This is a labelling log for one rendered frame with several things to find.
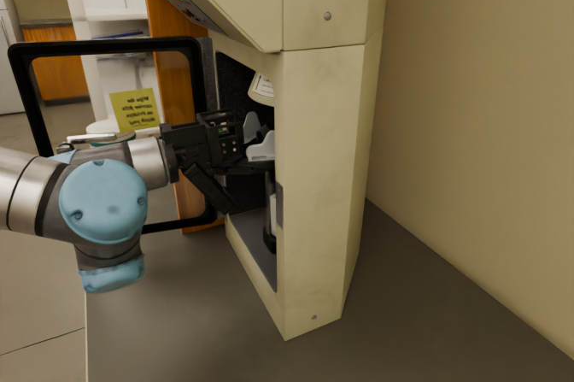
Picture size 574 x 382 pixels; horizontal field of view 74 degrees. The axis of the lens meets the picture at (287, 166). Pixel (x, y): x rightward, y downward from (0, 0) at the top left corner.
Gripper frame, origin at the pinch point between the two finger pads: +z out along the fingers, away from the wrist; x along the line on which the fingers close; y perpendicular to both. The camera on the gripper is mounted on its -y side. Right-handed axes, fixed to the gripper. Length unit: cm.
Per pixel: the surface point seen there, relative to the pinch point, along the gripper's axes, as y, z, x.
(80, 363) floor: -121, -62, 82
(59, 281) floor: -121, -73, 141
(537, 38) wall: 16.0, 36.5, -14.7
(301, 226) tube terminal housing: -6.1, -4.5, -14.0
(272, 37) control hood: 20.2, -7.8, -14.0
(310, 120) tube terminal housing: 9.9, -3.2, -14.0
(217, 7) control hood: 23.6, -13.6, -13.8
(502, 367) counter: -29.3, 20.6, -33.0
